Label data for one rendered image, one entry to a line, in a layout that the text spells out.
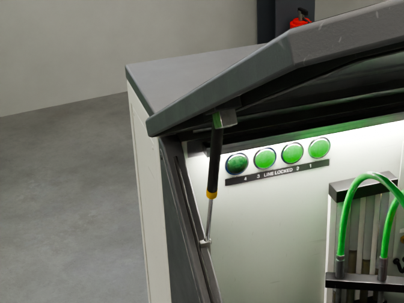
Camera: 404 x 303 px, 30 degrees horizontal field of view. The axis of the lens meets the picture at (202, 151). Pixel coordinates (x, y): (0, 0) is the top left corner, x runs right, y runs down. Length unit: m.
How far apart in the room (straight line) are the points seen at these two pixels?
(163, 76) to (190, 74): 0.06
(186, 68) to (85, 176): 2.73
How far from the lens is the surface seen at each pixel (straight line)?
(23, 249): 3.81
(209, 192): 1.25
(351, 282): 1.66
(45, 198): 4.19
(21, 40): 5.08
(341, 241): 1.61
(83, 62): 5.22
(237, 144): 1.46
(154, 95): 1.54
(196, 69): 1.65
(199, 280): 1.38
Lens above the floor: 2.11
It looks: 28 degrees down
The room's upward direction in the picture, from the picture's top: 3 degrees counter-clockwise
